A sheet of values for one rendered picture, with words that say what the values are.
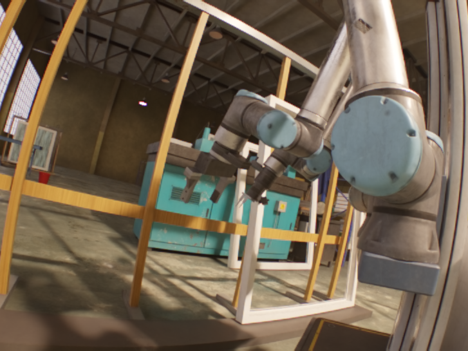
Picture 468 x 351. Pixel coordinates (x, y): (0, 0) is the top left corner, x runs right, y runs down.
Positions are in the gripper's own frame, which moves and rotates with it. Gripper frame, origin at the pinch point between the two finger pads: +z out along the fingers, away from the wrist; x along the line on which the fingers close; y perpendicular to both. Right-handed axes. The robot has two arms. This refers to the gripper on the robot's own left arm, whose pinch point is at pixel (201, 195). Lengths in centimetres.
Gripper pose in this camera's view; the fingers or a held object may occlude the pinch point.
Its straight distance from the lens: 84.5
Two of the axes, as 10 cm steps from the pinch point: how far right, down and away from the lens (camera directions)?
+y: -6.9, -5.0, 5.2
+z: -4.6, 8.6, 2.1
